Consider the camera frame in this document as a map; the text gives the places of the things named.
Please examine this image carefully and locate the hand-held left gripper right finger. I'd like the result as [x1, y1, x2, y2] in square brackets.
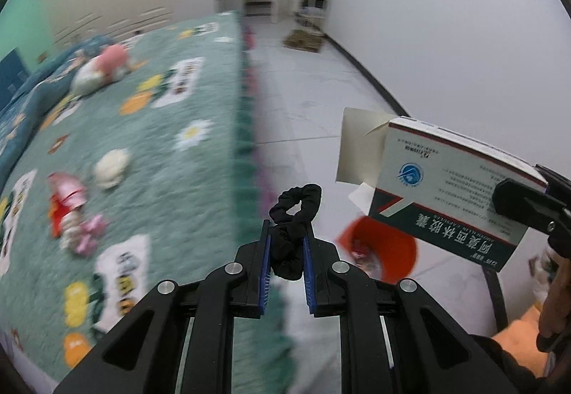
[303, 237, 524, 394]

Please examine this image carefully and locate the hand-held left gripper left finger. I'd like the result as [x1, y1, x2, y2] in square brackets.
[54, 220, 273, 394]

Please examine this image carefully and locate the blue padded headboard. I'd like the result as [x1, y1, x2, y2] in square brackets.
[0, 48, 33, 110]

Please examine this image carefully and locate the white and pink plush toy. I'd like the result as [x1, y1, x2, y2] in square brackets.
[70, 43, 140, 97]

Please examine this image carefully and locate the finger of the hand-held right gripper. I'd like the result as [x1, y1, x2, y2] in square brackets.
[534, 164, 571, 208]
[492, 179, 568, 237]

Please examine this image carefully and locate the black metal frame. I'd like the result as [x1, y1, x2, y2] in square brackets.
[481, 267, 508, 333]

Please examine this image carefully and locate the green flowered bedspread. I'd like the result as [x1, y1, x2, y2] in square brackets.
[0, 10, 297, 388]

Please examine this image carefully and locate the red trash bin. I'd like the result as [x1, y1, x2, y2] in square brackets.
[336, 216, 420, 286]

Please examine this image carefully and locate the person's dark clothing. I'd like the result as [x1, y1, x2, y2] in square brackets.
[468, 333, 571, 394]

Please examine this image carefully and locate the white round puff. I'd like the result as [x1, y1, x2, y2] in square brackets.
[93, 148, 133, 190]

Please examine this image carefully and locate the red paper bag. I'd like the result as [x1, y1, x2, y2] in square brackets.
[46, 172, 89, 238]

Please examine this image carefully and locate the black hair scrunchie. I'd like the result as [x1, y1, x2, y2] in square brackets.
[269, 183, 323, 281]

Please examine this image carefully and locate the person's right hand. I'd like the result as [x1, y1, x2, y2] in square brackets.
[537, 259, 571, 339]

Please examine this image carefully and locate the white metal rack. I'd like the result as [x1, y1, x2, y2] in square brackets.
[293, 0, 332, 32]

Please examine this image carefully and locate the white and green medicine box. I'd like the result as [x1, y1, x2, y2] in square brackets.
[336, 107, 550, 273]

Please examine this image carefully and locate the pink hair clip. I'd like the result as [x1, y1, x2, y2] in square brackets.
[72, 214, 111, 254]

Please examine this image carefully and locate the brown floor mat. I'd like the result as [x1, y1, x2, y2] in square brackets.
[283, 29, 327, 54]

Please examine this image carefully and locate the blue flowered quilt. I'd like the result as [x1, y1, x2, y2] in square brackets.
[0, 34, 114, 183]

